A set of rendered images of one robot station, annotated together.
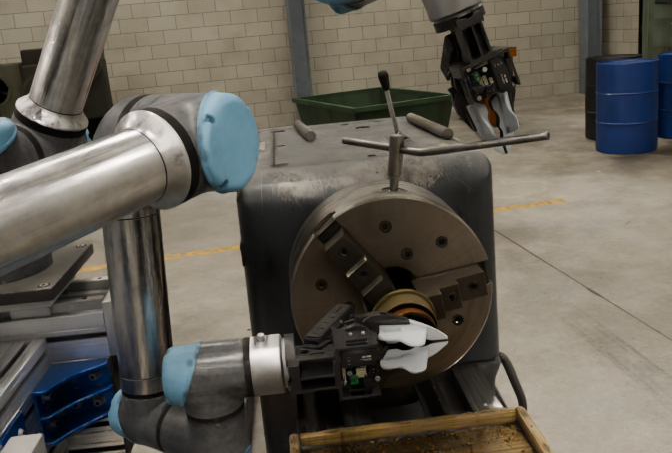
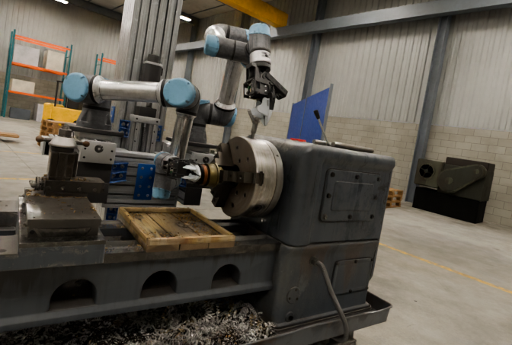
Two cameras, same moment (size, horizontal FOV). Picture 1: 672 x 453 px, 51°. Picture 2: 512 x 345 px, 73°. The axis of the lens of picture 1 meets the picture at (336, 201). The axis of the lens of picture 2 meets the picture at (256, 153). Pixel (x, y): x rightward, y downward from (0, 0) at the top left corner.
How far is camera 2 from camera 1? 133 cm
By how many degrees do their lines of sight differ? 59
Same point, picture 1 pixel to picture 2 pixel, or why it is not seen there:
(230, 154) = (172, 93)
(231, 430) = (158, 178)
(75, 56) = (224, 84)
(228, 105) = (177, 80)
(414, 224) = (243, 149)
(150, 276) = (177, 135)
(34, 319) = not seen: hidden behind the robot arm
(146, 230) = (180, 121)
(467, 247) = (253, 164)
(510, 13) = not seen: outside the picture
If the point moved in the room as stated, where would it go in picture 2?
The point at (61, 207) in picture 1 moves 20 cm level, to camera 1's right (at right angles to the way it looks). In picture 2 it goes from (124, 87) to (134, 86)
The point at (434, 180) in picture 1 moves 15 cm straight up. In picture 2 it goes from (288, 149) to (294, 110)
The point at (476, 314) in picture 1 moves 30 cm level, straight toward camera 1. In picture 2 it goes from (249, 195) to (164, 186)
